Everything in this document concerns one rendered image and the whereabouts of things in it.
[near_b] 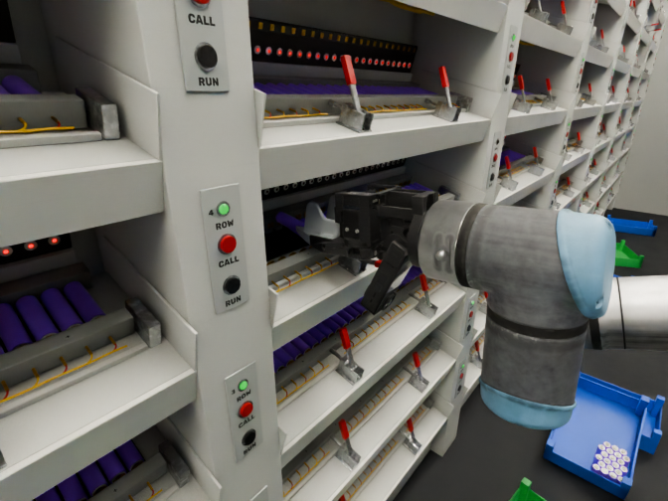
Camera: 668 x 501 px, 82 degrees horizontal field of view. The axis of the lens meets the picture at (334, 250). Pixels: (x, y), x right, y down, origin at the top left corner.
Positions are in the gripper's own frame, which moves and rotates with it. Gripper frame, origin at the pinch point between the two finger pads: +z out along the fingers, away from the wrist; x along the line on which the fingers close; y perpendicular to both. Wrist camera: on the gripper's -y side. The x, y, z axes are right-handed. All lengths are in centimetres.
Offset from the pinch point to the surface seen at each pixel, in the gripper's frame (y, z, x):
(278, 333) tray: -8.0, -7.3, 13.6
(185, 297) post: 1.5, -8.4, 24.3
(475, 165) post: 4.1, -6.7, -45.7
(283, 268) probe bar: -2.3, -3.3, 8.4
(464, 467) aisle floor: -82, -8, -47
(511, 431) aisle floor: -83, -14, -69
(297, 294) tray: -5.6, -5.3, 8.2
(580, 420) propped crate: -79, -30, -81
